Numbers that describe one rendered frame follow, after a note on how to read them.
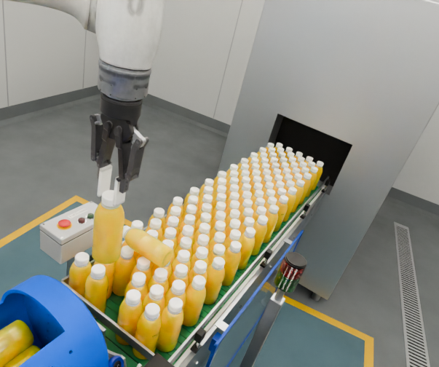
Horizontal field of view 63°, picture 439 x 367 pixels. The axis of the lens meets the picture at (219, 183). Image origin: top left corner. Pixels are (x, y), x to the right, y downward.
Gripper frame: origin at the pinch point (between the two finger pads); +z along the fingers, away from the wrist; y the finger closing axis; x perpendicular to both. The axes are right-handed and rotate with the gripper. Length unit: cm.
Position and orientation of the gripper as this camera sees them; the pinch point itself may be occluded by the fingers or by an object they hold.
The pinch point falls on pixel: (112, 186)
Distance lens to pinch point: 79.1
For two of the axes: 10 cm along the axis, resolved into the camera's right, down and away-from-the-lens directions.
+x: 5.0, -3.3, 8.0
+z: -2.4, 8.4, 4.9
